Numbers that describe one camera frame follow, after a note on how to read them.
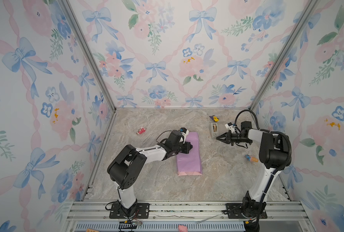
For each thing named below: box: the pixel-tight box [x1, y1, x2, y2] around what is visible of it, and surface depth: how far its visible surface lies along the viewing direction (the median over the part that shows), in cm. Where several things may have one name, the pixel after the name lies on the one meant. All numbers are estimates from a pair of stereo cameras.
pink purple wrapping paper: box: [176, 131, 203, 176], surface depth 87 cm
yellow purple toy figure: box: [209, 115, 220, 123], surface depth 112 cm
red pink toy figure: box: [136, 126, 147, 135], surface depth 105 cm
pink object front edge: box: [177, 224, 188, 232], surface depth 69 cm
